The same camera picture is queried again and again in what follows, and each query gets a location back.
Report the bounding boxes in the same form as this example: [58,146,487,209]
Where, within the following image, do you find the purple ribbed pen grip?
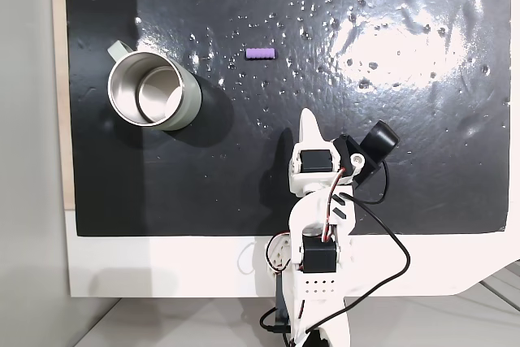
[245,47,276,60]

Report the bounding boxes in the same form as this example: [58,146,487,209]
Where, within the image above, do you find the black plastic table mat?
[63,0,512,237]

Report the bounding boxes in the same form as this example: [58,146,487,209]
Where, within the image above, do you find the steel mug with green outside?
[106,40,203,132]

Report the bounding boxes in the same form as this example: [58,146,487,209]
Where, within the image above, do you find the white board under mat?
[67,208,520,298]

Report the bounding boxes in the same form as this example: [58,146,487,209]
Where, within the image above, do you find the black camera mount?
[332,134,387,189]

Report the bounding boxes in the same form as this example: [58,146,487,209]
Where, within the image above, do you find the black oval camera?
[359,119,400,163]

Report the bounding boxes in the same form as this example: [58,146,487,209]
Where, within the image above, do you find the red and white servo wires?
[323,167,350,242]

